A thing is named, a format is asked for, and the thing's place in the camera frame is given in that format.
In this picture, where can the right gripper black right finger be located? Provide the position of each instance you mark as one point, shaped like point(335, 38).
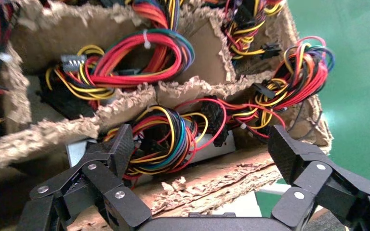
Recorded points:
point(312, 172)

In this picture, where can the brown cardboard box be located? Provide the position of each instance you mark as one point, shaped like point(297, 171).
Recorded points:
point(220, 178)

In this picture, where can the white pipe rack frame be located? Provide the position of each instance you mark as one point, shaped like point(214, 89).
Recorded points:
point(274, 189)

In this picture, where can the shredded cardboard divider insert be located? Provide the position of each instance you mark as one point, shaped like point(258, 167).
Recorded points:
point(76, 32)

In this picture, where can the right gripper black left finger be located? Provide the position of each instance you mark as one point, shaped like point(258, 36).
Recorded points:
point(105, 178)

